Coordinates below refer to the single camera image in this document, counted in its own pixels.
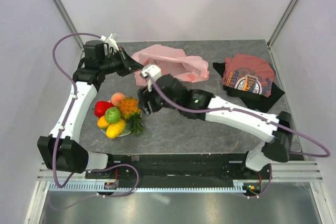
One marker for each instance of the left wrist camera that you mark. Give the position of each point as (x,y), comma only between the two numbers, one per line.
(111,43)

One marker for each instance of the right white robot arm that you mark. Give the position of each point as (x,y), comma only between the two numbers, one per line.
(195,104)

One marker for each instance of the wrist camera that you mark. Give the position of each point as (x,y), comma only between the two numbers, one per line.
(151,73)
(111,43)

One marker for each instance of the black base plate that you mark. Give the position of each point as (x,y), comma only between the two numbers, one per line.
(180,170)

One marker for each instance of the pink plastic bag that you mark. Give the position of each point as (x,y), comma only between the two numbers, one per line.
(175,62)

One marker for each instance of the white fruit plate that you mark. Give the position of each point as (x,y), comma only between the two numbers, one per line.
(127,130)

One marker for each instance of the orange green mango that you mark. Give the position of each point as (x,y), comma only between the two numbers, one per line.
(103,123)

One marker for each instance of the right aluminium frame post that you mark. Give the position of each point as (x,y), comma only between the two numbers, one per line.
(281,24)

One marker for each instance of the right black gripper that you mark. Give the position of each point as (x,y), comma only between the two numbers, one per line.
(144,96)

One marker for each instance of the red apple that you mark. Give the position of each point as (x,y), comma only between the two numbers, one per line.
(101,107)

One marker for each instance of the red printed t-shirt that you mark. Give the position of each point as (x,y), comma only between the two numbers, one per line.
(249,73)

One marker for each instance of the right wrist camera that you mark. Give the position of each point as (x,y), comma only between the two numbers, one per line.
(151,73)

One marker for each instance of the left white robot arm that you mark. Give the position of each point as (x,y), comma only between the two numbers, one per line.
(60,150)

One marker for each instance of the yellow mango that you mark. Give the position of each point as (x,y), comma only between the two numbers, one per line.
(115,129)

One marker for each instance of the pineapple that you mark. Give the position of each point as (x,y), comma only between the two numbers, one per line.
(132,115)

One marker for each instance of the black cloth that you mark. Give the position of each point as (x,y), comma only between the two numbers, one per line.
(251,100)

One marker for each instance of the slotted cable duct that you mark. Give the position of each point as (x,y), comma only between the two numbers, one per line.
(103,187)

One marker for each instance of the green apple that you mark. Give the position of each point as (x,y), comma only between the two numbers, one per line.
(113,115)

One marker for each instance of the left aluminium frame post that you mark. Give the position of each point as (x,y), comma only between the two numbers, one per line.
(65,16)

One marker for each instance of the aluminium frame post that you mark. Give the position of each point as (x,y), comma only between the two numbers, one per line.
(65,16)
(281,24)

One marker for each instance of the peach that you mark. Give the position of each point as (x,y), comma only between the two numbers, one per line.
(117,98)

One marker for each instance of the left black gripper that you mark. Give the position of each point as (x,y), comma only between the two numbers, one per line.
(128,65)

